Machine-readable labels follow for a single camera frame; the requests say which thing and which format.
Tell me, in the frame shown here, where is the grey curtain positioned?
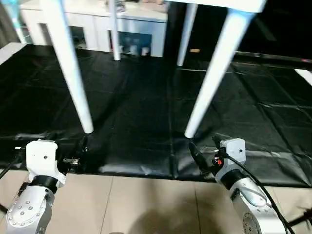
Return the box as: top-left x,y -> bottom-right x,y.
0,0 -> 20,48

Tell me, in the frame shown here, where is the white plastic table leg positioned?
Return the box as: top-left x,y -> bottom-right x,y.
41,0 -> 94,134
184,10 -> 255,139
176,2 -> 199,67
108,0 -> 121,62

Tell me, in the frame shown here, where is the flat white board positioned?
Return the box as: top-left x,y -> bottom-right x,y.
294,68 -> 312,86

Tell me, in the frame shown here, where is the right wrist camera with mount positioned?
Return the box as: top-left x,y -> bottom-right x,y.
214,138 -> 247,172

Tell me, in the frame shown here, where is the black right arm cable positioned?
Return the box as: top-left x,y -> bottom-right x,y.
222,154 -> 284,234

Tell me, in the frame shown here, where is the pale blue plastic sheet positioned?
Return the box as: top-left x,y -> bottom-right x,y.
5,0 -> 27,44

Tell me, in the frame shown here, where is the black work mat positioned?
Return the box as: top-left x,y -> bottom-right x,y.
0,43 -> 312,189

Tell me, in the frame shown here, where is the long black bar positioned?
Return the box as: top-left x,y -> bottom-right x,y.
233,51 -> 312,66

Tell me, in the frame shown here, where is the white glass-door cabinet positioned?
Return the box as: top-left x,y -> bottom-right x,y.
19,0 -> 169,58

